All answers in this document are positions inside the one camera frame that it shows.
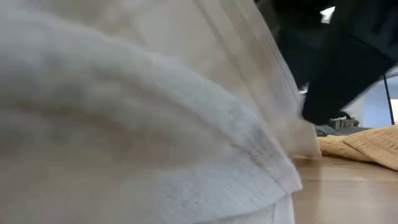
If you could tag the mustard yellow towel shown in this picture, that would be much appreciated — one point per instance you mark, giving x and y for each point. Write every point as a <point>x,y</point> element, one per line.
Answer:
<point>373,146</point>

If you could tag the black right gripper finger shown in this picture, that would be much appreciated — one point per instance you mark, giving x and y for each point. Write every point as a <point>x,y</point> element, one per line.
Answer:
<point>329,99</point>

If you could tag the thin black pole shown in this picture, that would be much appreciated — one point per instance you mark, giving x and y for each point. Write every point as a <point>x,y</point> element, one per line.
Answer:
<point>388,99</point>

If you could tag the grey metal mounting plate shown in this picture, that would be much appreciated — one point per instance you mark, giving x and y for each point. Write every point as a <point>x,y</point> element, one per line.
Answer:
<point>342,124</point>

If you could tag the white beige plaid towel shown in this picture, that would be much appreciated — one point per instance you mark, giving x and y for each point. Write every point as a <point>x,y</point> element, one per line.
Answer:
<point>124,124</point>

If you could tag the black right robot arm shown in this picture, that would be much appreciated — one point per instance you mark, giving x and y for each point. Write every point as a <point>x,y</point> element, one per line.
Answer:
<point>298,46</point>

